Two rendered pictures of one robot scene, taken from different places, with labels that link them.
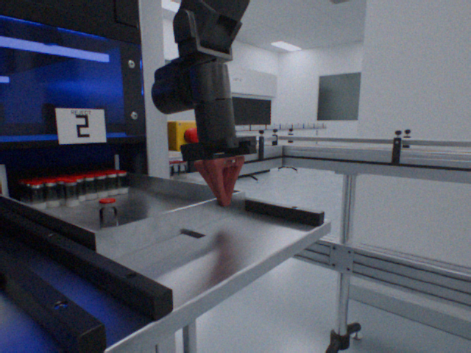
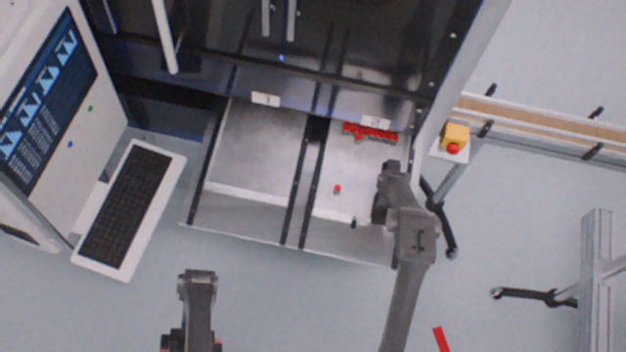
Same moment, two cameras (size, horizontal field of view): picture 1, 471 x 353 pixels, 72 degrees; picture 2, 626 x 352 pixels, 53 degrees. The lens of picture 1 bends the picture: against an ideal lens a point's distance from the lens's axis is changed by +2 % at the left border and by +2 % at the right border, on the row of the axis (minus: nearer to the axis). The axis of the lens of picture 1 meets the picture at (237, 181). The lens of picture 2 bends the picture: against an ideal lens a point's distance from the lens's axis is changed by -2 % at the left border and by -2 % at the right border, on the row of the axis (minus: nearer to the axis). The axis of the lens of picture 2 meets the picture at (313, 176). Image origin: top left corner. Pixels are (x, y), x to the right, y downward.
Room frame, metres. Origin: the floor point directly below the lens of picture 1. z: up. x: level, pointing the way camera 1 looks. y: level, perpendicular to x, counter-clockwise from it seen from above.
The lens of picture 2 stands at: (-0.11, -0.38, 2.73)
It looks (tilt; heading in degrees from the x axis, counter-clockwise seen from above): 67 degrees down; 53
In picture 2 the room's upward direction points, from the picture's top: 10 degrees clockwise
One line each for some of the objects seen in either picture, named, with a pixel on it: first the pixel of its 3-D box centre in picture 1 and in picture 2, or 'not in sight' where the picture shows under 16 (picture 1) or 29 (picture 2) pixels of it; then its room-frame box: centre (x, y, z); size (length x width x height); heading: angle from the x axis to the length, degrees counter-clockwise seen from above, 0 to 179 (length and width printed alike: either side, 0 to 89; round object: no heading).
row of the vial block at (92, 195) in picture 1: (84, 188); (369, 136); (0.59, 0.29, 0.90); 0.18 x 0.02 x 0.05; 142
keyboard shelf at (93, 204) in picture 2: not in sight; (118, 203); (-0.20, 0.47, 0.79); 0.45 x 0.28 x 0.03; 43
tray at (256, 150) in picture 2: not in sight; (258, 143); (0.27, 0.42, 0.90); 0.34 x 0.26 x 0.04; 51
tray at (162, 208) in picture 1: (117, 201); (364, 167); (0.52, 0.20, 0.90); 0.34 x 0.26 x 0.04; 52
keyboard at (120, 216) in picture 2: not in sight; (125, 203); (-0.18, 0.45, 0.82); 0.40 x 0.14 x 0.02; 43
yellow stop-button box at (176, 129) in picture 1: (179, 135); (454, 135); (0.80, 0.14, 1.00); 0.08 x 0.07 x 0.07; 51
